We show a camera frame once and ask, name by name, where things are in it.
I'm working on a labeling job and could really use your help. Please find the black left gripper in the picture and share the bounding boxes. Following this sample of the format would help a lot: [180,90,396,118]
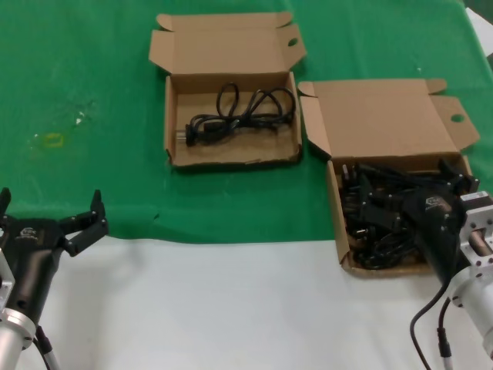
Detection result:
[0,187,110,321]

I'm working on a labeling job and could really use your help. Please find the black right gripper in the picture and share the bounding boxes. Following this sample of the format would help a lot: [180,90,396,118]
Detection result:
[357,157,481,285]

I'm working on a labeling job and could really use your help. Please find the cardboard box with oval hole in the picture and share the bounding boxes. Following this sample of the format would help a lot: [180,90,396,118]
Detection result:
[148,11,308,169]

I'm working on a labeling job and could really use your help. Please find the green table cloth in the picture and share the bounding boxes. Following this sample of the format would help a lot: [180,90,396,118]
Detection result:
[0,0,493,247]

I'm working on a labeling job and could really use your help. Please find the black power cord pile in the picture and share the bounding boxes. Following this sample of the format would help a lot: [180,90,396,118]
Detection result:
[339,161,463,271]

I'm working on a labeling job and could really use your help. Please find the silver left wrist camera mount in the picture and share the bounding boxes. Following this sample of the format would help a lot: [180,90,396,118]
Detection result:
[0,227,17,310]

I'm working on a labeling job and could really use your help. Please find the cardboard box holding cords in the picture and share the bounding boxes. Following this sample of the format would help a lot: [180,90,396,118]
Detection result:
[297,78,481,279]

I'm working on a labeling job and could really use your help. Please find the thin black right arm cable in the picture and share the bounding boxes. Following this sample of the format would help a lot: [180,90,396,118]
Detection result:
[409,283,448,370]

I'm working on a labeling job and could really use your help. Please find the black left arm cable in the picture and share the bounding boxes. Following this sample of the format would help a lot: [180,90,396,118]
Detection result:
[32,325,62,370]

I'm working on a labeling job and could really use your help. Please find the black cable with metal plug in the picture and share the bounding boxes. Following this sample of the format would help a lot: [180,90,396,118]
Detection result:
[436,298,456,370]

